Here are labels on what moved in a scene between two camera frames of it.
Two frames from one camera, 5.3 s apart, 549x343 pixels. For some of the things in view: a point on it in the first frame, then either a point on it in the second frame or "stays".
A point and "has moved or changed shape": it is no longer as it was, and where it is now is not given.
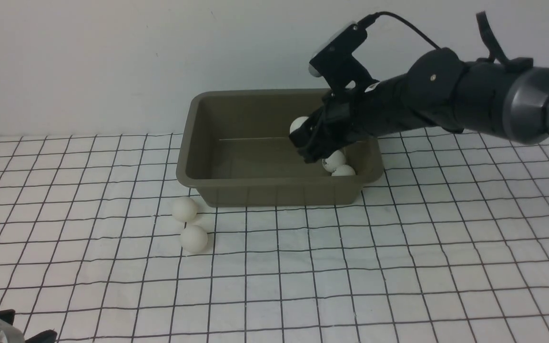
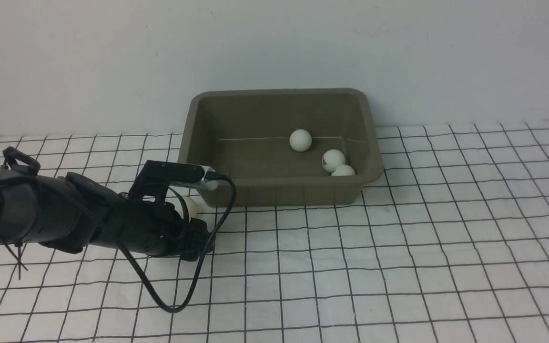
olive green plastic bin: (236, 147) stays
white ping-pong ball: (297, 123) has moved or changed shape
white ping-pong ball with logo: (335, 160) stays
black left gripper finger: (47, 336) to (196, 237)
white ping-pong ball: (343, 170) stays
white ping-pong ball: (184, 209) stays
